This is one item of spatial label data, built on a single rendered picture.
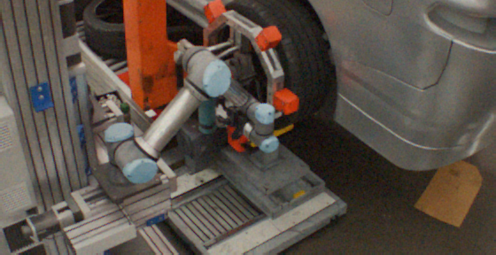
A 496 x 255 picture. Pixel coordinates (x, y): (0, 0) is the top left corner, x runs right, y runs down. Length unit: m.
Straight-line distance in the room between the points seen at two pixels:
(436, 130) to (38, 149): 1.56
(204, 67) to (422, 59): 0.82
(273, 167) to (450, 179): 1.14
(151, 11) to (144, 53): 0.23
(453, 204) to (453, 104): 1.36
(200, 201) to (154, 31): 0.97
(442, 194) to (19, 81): 2.52
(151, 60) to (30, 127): 1.03
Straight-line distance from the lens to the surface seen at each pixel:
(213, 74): 2.20
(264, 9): 2.89
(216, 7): 3.06
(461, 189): 3.85
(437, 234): 3.55
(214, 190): 3.55
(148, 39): 3.14
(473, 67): 2.39
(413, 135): 2.60
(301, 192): 3.38
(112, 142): 2.37
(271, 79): 2.80
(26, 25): 2.18
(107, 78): 3.96
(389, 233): 3.48
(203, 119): 3.20
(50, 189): 2.61
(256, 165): 3.44
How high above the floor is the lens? 2.50
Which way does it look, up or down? 37 degrees down
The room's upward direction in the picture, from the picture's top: 1 degrees clockwise
